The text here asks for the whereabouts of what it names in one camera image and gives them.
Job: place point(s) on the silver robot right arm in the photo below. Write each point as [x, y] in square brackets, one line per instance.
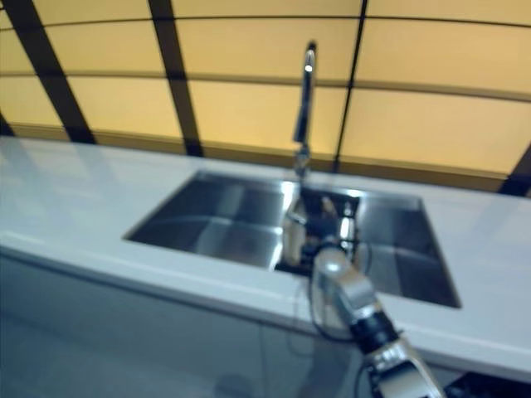
[352, 290]

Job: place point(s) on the beige ceramic plate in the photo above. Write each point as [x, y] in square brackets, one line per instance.
[292, 240]

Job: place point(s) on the yellow window with dark frame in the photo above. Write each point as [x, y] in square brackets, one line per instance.
[249, 108]

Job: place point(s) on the white cabinet door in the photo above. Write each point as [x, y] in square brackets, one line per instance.
[315, 365]
[124, 331]

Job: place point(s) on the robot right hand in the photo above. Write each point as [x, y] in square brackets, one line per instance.
[327, 226]

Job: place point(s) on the chrome kitchen faucet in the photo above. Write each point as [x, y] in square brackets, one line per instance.
[306, 103]

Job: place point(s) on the stainless steel sink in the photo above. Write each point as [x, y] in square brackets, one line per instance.
[215, 219]

